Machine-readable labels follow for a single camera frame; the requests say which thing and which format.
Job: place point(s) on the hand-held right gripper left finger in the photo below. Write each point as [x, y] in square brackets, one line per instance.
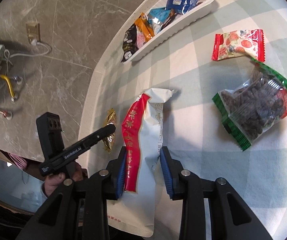
[121, 172]

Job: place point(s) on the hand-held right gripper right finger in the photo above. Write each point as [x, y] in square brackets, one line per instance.
[167, 175]

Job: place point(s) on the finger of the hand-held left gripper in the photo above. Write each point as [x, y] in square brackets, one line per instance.
[98, 136]

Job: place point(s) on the gold snack packet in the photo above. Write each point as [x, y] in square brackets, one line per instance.
[110, 143]

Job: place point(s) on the long white red snack packet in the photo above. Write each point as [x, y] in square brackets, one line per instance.
[148, 135]

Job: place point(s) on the black snack packet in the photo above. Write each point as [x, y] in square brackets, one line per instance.
[129, 42]

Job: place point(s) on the pink cartoon snack packet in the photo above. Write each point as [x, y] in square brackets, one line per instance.
[140, 38]

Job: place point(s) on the green edged clear nut packet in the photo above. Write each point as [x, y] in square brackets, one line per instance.
[253, 105]

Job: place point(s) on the orange snack packet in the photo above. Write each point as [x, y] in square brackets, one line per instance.
[144, 27]

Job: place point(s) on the white plastic tray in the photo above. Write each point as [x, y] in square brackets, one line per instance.
[178, 28]

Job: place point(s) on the light blue snack packet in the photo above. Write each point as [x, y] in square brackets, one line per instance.
[158, 16]

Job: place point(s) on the strawberry print candy packet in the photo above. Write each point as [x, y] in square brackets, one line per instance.
[236, 43]

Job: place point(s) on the dark blue snack packet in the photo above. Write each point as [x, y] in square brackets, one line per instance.
[181, 3]

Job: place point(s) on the person's left hand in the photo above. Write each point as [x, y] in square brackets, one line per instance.
[56, 181]

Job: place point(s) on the pink cloth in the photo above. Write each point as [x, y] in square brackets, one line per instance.
[18, 161]

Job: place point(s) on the green white checkered tablecloth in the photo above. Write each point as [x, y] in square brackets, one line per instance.
[196, 92]

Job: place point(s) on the gold wall socket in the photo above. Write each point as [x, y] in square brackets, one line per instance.
[32, 31]

